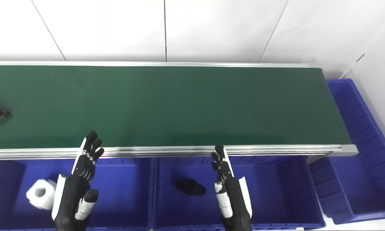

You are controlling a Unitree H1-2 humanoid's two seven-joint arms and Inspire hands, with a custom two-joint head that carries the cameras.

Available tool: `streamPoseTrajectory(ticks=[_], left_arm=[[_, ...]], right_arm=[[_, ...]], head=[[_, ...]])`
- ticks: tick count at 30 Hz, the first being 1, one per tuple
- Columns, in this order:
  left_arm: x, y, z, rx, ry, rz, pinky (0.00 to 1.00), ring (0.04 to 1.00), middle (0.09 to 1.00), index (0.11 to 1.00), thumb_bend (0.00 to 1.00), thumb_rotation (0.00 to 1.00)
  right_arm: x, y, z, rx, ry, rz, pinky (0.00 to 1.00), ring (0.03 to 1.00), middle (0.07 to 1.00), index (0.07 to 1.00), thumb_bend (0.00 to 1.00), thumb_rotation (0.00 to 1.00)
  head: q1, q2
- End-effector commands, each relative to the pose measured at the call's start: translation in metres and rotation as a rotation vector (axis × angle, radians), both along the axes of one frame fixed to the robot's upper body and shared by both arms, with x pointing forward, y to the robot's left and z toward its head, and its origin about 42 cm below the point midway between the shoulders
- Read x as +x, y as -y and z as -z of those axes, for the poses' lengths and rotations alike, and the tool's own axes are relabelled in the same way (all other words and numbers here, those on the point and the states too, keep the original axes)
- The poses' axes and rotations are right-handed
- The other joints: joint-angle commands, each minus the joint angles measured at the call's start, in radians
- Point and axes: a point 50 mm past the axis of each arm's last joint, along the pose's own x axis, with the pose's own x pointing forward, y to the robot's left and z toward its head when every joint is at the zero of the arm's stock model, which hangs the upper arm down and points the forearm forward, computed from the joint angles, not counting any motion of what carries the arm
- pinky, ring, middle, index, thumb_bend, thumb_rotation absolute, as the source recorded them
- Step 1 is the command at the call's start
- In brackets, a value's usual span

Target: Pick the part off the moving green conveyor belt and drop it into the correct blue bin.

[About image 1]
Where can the blue bin holding black part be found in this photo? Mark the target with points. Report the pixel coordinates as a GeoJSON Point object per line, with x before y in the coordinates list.
{"type": "Point", "coordinates": [275, 192]}

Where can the empty blue plastic bin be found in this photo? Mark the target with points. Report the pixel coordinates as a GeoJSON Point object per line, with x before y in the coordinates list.
{"type": "Point", "coordinates": [369, 166]}

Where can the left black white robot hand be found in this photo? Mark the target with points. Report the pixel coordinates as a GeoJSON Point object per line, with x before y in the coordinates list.
{"type": "Point", "coordinates": [71, 192]}

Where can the white hexagonal plastic part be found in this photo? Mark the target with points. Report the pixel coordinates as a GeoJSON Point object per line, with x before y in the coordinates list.
{"type": "Point", "coordinates": [35, 195]}

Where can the blue bin holding white part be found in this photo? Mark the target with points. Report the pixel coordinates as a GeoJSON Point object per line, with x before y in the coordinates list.
{"type": "Point", "coordinates": [121, 195]}

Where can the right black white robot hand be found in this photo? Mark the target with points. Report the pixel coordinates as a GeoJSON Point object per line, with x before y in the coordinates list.
{"type": "Point", "coordinates": [235, 199]}

